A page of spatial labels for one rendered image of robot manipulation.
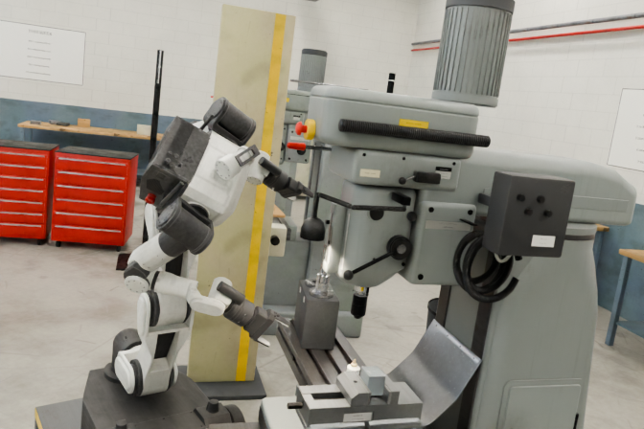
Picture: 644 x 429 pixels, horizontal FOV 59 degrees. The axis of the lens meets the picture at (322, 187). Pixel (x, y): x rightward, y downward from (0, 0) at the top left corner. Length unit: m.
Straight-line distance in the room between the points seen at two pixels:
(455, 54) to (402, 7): 9.93
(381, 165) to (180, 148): 0.62
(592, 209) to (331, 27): 9.41
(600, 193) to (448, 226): 0.55
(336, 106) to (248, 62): 1.84
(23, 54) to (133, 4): 1.97
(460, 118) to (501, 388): 0.85
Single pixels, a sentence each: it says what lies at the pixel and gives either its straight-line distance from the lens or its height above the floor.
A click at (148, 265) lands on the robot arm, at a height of 1.28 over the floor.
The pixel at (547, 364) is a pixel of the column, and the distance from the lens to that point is 2.00.
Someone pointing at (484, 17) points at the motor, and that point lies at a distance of 1.74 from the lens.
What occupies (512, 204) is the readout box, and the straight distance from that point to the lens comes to 1.50.
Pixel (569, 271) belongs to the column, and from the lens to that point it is 1.92.
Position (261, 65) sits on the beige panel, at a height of 1.99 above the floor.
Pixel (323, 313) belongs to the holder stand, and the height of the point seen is 1.10.
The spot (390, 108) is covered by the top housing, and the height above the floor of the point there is 1.85.
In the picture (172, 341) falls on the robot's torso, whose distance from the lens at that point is 2.34.
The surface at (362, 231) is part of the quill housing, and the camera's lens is 1.64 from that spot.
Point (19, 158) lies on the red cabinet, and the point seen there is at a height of 0.90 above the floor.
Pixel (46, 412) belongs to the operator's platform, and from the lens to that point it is 2.83.
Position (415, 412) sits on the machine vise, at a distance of 1.77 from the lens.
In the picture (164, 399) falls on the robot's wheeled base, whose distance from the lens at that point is 2.54.
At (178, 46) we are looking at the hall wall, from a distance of 10.59.
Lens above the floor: 1.85
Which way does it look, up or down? 9 degrees down
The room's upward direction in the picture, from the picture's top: 7 degrees clockwise
